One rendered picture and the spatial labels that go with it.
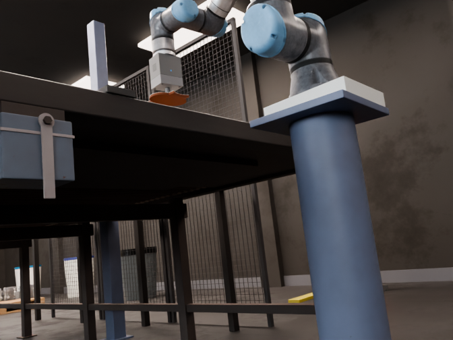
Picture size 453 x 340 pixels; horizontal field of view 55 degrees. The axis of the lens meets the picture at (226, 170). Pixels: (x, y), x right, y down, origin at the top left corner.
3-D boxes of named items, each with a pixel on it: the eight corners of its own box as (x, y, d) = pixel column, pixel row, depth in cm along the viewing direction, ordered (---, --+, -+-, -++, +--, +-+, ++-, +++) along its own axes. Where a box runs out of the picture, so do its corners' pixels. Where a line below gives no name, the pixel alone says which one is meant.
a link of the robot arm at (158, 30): (158, 2, 142) (143, 14, 148) (161, 34, 140) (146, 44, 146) (177, 9, 148) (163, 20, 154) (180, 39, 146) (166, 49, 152)
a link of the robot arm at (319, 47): (342, 62, 119) (331, 17, 121) (312, 52, 110) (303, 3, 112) (306, 79, 127) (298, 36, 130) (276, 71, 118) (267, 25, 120)
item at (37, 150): (81, 197, 83) (75, 106, 86) (5, 197, 73) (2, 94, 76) (52, 206, 91) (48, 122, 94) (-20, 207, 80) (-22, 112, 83)
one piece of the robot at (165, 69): (166, 57, 154) (170, 102, 151) (143, 52, 148) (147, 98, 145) (181, 46, 146) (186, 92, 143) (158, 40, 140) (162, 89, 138)
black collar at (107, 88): (135, 97, 101) (135, 90, 102) (107, 91, 96) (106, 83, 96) (116, 106, 106) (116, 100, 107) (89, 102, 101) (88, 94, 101)
